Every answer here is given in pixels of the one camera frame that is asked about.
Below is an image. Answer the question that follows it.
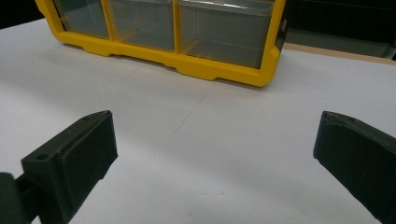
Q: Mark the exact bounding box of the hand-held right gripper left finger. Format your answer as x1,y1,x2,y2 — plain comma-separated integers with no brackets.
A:
21,109,119,224

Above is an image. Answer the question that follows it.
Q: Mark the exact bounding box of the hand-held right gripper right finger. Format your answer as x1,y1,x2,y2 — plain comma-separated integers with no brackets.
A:
313,110,396,224

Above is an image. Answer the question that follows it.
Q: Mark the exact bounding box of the clear plastic drawer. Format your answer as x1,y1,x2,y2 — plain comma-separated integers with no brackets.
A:
53,0,110,40
176,0,276,70
106,0,176,52

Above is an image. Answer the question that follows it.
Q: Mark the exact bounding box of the yellow drawer cabinet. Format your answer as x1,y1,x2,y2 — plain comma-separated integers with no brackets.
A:
35,0,288,88

